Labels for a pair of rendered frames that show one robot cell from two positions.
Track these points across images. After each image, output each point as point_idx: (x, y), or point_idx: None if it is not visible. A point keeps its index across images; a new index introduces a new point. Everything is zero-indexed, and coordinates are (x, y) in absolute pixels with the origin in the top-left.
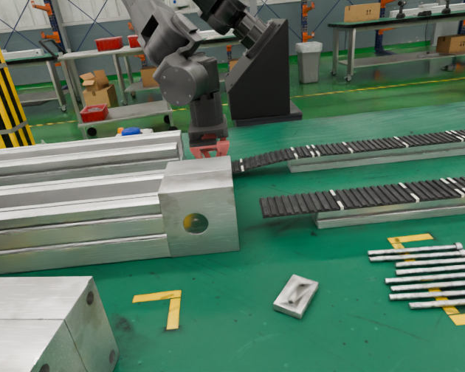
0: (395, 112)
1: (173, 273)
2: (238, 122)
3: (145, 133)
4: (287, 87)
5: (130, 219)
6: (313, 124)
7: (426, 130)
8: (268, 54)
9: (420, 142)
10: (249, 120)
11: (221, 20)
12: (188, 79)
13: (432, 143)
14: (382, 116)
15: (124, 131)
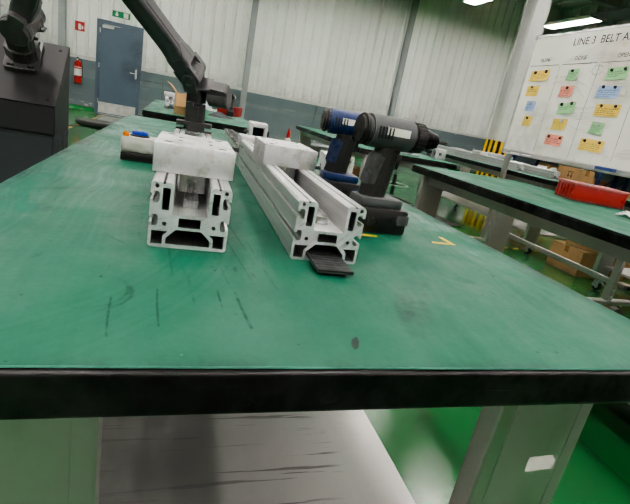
0: (113, 128)
1: None
2: (54, 137)
3: (175, 130)
4: (68, 105)
5: None
6: (111, 135)
7: (156, 135)
8: (65, 74)
9: (196, 135)
10: (57, 136)
11: (34, 33)
12: (231, 96)
13: (198, 135)
14: (117, 130)
15: (145, 132)
